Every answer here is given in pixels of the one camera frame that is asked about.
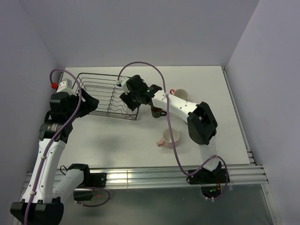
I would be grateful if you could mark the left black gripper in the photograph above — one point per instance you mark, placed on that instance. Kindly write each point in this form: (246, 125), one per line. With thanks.
(90, 104)

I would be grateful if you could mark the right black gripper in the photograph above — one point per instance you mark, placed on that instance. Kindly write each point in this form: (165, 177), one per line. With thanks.
(126, 99)

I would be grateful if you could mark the dark wire dish rack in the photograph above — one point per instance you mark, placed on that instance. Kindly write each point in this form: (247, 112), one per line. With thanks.
(103, 87)

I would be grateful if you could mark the clear glass cup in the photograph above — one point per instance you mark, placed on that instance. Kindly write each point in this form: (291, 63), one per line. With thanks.
(130, 115)

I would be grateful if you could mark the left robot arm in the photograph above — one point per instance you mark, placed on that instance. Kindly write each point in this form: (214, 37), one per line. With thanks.
(43, 203)

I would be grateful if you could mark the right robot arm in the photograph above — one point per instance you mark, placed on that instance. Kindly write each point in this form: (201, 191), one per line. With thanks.
(201, 123)

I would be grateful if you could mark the dark grey mug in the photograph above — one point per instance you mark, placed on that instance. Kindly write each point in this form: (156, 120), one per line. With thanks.
(157, 112)

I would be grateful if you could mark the orange mug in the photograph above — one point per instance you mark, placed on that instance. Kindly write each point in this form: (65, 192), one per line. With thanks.
(180, 93)

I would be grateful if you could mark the pink mug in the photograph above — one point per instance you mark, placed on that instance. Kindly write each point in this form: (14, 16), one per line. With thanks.
(166, 140)

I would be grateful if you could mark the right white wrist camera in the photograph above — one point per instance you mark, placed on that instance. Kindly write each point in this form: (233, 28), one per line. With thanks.
(122, 82)

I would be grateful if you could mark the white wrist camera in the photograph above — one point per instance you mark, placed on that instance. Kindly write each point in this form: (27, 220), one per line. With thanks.
(64, 86)
(122, 82)

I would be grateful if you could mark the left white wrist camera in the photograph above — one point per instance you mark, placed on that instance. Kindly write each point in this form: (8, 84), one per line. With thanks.
(64, 86)

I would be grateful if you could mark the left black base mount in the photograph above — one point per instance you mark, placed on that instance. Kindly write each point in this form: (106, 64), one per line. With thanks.
(98, 179)

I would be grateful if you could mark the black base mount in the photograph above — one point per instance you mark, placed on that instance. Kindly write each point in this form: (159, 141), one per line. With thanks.
(197, 177)
(98, 179)

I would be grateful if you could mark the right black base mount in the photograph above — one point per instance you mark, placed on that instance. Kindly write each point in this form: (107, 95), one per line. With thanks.
(197, 177)

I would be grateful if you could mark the aluminium rail frame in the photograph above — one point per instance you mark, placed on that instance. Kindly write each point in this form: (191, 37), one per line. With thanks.
(172, 177)

